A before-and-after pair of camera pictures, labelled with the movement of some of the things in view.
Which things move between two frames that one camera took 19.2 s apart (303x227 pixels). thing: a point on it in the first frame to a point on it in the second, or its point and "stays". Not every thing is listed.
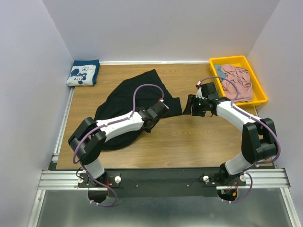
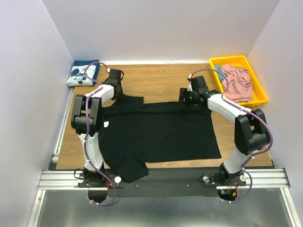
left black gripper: x=156 y=121 to x=119 y=95
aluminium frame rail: x=67 y=180 stays
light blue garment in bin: x=219 y=73 stays
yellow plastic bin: x=259 y=94 stays
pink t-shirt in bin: x=240 y=76 stays
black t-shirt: x=142 y=91 to x=132 y=133
